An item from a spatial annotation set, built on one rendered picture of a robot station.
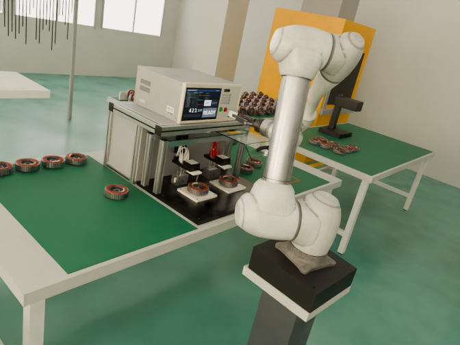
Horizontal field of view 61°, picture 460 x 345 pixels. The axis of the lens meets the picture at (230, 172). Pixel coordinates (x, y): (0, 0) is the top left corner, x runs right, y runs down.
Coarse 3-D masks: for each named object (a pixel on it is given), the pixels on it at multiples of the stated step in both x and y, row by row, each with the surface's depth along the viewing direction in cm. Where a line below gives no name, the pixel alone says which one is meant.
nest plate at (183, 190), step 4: (180, 188) 205; (184, 188) 206; (184, 192) 201; (188, 192) 202; (208, 192) 207; (212, 192) 208; (188, 196) 200; (192, 196) 199; (196, 196) 200; (200, 196) 201; (204, 196) 202; (208, 196) 203; (212, 196) 204; (216, 196) 207; (196, 200) 196; (200, 200) 198; (204, 200) 200
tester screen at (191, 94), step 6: (192, 90) 193; (198, 90) 196; (204, 90) 199; (210, 90) 202; (216, 90) 206; (186, 96) 191; (192, 96) 195; (198, 96) 197; (204, 96) 201; (210, 96) 204; (216, 96) 208; (186, 102) 193; (192, 102) 196; (198, 102) 199; (204, 102) 202; (186, 108) 195; (198, 108) 201
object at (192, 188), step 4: (188, 184) 204; (192, 184) 204; (196, 184) 207; (200, 184) 207; (204, 184) 207; (188, 188) 202; (192, 188) 200; (196, 188) 200; (200, 188) 204; (204, 188) 202; (208, 188) 204; (192, 192) 201; (196, 192) 200; (200, 192) 200; (204, 192) 201
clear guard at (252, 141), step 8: (232, 136) 212; (240, 136) 216; (248, 136) 219; (256, 136) 222; (248, 144) 205; (256, 144) 210; (264, 144) 215; (248, 152) 203; (256, 152) 207; (264, 152) 212
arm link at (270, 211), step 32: (288, 32) 131; (320, 32) 133; (288, 64) 133; (320, 64) 135; (288, 96) 135; (288, 128) 136; (288, 160) 138; (256, 192) 139; (288, 192) 138; (256, 224) 136; (288, 224) 138
